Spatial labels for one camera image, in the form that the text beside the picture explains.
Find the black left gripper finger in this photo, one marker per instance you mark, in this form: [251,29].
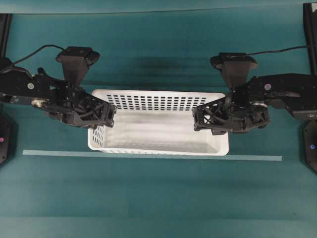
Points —
[90,106]
[92,120]

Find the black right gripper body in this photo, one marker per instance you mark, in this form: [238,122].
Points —
[246,105]

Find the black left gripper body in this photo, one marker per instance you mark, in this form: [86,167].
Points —
[60,99]

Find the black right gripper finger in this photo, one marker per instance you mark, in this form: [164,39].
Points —
[215,124]
[214,107]

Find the white perforated plastic basket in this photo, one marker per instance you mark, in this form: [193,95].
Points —
[157,123]

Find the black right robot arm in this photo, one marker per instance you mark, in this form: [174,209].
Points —
[296,93]

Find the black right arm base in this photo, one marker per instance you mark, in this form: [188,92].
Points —
[308,144]

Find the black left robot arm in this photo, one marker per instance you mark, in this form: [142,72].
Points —
[13,84]

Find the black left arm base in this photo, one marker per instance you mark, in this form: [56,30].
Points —
[8,138]

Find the light teal tape strip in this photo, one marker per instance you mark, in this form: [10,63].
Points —
[79,154]

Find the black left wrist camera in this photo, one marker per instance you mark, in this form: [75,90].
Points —
[76,62]

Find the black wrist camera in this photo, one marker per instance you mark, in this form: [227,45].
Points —
[76,62]
[234,67]

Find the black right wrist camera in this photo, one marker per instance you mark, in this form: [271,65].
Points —
[234,67]

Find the black left frame rail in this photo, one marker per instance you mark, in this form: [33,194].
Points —
[5,20]

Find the black vertical frame post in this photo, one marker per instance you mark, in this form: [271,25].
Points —
[310,29]

